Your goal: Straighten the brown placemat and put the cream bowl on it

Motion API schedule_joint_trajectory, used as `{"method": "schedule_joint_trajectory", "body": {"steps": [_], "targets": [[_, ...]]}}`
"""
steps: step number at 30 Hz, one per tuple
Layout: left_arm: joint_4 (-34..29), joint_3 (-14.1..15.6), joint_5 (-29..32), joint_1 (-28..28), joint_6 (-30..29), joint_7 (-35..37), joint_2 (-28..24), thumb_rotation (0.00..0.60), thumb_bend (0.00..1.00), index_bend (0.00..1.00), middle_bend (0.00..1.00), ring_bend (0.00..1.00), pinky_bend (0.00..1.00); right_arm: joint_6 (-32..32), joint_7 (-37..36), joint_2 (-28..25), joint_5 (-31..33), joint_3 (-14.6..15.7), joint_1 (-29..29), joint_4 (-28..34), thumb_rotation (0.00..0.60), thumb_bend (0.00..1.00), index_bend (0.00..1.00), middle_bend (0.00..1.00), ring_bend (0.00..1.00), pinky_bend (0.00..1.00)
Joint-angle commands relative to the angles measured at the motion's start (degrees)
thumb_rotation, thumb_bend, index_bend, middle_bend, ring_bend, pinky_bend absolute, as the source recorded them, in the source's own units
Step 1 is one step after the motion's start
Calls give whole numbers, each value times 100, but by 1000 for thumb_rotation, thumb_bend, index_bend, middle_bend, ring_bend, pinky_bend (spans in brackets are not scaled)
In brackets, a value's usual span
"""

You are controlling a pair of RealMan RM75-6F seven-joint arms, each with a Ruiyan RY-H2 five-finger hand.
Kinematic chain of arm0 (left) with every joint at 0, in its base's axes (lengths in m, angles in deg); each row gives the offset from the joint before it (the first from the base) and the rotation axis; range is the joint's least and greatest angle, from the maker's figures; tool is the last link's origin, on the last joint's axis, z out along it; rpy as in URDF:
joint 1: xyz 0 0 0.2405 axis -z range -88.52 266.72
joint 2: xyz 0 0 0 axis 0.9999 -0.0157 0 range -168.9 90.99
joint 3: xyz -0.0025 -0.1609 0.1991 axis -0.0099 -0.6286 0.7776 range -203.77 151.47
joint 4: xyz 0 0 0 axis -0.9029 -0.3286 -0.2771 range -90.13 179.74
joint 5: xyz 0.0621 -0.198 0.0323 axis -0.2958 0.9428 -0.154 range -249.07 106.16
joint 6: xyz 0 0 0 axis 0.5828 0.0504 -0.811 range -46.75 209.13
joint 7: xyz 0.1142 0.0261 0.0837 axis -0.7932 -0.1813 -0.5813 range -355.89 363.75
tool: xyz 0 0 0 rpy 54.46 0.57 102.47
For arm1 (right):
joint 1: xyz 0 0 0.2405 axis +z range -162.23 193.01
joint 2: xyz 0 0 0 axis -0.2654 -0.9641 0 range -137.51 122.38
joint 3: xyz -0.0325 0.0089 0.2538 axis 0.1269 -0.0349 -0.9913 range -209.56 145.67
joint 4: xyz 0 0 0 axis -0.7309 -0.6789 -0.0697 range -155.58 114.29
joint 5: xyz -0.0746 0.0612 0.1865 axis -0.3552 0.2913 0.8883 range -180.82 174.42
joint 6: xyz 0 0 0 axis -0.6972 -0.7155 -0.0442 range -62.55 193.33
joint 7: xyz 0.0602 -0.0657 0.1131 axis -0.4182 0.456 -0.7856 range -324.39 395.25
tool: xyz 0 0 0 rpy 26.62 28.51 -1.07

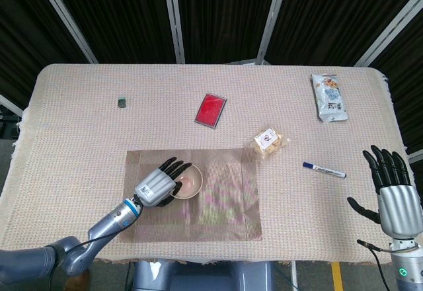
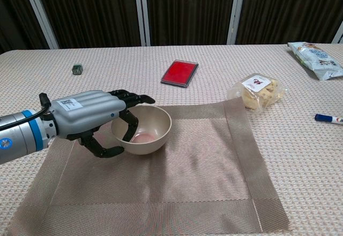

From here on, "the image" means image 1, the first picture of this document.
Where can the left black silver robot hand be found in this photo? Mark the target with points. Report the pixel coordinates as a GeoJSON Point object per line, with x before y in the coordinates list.
{"type": "Point", "coordinates": [155, 188]}

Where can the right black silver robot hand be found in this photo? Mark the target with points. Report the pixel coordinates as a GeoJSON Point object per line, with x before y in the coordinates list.
{"type": "Point", "coordinates": [400, 211]}

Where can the beige bowl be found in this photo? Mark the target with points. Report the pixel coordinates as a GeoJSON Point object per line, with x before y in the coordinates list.
{"type": "Point", "coordinates": [193, 185]}

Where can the brown woven placemat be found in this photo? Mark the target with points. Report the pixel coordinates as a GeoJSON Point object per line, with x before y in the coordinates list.
{"type": "Point", "coordinates": [224, 205]}

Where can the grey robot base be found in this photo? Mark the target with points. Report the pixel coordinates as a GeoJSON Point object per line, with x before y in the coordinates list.
{"type": "Point", "coordinates": [198, 277]}

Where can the blue white marker pen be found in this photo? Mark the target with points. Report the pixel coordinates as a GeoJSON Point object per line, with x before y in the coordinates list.
{"type": "Point", "coordinates": [324, 170]}

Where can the beige woven tablecloth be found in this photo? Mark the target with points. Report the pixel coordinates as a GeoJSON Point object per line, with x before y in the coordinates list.
{"type": "Point", "coordinates": [66, 172]}

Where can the small green block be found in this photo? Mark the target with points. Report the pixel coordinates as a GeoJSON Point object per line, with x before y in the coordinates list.
{"type": "Point", "coordinates": [122, 102]}

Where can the red ink pad case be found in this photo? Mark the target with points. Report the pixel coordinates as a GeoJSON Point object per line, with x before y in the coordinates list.
{"type": "Point", "coordinates": [211, 109]}

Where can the brown shoe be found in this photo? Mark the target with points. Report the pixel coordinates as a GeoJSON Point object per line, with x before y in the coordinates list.
{"type": "Point", "coordinates": [81, 282]}

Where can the clear cookie packet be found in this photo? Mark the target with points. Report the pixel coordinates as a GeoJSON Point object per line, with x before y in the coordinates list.
{"type": "Point", "coordinates": [266, 140]}

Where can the white table leg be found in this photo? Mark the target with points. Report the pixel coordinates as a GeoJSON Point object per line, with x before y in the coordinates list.
{"type": "Point", "coordinates": [294, 277]}

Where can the white snack bag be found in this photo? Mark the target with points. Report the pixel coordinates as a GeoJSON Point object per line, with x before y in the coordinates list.
{"type": "Point", "coordinates": [330, 99]}

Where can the black curtain panel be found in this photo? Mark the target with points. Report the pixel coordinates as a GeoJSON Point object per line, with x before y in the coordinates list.
{"type": "Point", "coordinates": [20, 23]}
{"type": "Point", "coordinates": [409, 72]}
{"type": "Point", "coordinates": [330, 13]}
{"type": "Point", "coordinates": [115, 13]}
{"type": "Point", "coordinates": [224, 13]}

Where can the white partition post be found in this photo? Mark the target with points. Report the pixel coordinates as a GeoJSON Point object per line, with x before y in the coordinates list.
{"type": "Point", "coordinates": [417, 156]}
{"type": "Point", "coordinates": [174, 20]}
{"type": "Point", "coordinates": [273, 20]}
{"type": "Point", "coordinates": [390, 34]}
{"type": "Point", "coordinates": [10, 104]}
{"type": "Point", "coordinates": [66, 20]}

